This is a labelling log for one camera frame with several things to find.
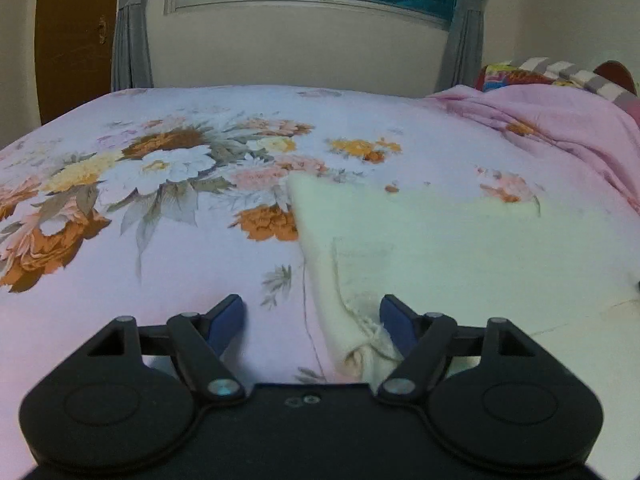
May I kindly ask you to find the pale yellow knit sweater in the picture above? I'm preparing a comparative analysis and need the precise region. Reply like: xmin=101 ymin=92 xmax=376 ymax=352
xmin=288 ymin=174 xmax=639 ymax=479

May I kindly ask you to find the pink floral bed sheet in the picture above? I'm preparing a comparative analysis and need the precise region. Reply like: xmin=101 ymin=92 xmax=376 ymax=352
xmin=1 ymin=86 xmax=639 ymax=479

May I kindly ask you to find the pink blanket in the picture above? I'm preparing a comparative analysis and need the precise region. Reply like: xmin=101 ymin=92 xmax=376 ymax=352
xmin=420 ymin=84 xmax=639 ymax=211

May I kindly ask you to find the grey left curtain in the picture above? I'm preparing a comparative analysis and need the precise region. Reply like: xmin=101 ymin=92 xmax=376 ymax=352
xmin=111 ymin=0 xmax=153 ymax=92

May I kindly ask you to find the grey curtain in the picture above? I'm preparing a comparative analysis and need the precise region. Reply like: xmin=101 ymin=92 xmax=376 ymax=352
xmin=436 ymin=0 xmax=488 ymax=91
xmin=111 ymin=0 xmax=153 ymax=92

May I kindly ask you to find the striped pink grey pillow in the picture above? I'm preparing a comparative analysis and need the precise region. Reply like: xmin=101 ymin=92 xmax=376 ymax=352
xmin=475 ymin=58 xmax=639 ymax=122

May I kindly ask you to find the grey right curtain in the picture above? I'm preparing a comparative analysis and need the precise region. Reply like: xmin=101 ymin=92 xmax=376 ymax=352
xmin=436 ymin=0 xmax=488 ymax=91

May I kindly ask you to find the red heart-shaped headboard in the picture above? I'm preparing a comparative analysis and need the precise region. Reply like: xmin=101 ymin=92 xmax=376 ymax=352
xmin=594 ymin=60 xmax=638 ymax=96

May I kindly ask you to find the brown wooden door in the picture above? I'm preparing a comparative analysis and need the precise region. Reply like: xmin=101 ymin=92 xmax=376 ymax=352
xmin=35 ymin=0 xmax=117 ymax=124

